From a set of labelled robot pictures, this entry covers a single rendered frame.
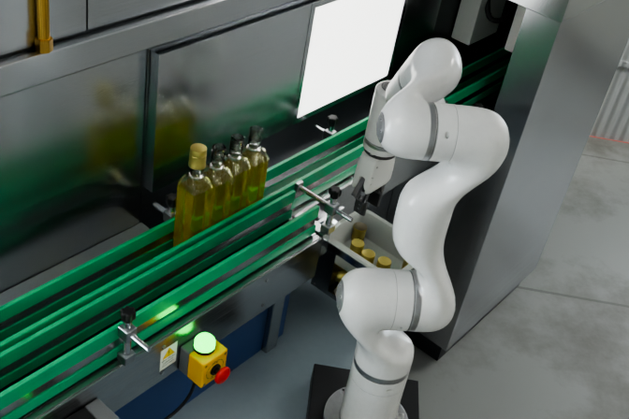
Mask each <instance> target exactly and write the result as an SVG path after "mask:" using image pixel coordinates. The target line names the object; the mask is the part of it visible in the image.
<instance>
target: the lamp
mask: <svg viewBox="0 0 629 419"><path fill-rule="evenodd" d="M193 348H194V351H195V352H196V353H197V354H200V355H210V354H212V353H213V352H214V351H215V338H214V336H213V335H212V334H210V333H207V332H203V333H200V334H198V335H197V336H196V337H195V341H194V346H193Z"/></svg>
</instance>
